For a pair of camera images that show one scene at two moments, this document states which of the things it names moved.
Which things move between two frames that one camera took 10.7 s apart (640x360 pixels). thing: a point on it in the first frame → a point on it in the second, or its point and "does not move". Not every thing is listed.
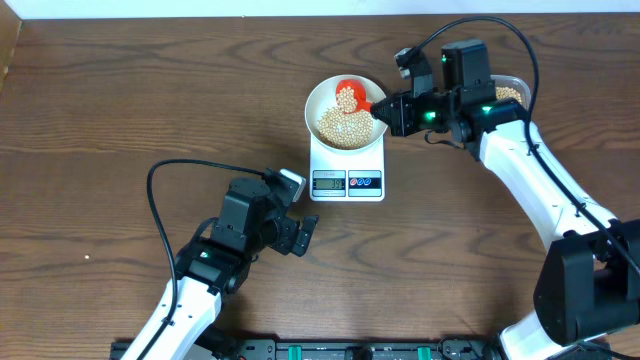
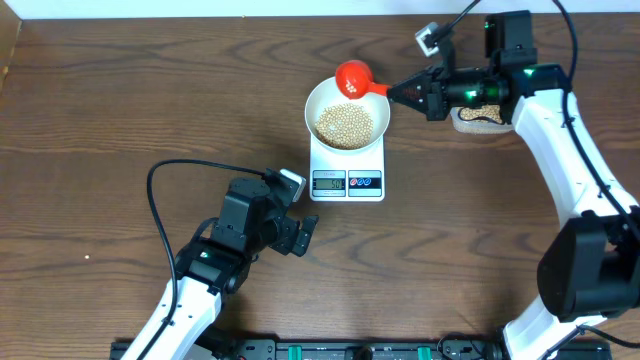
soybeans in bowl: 345,130 does not move
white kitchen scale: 357,176 does not move
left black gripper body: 277,235 does not move
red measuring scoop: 360,93 → 354,80
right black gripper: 400,124 → 433,101
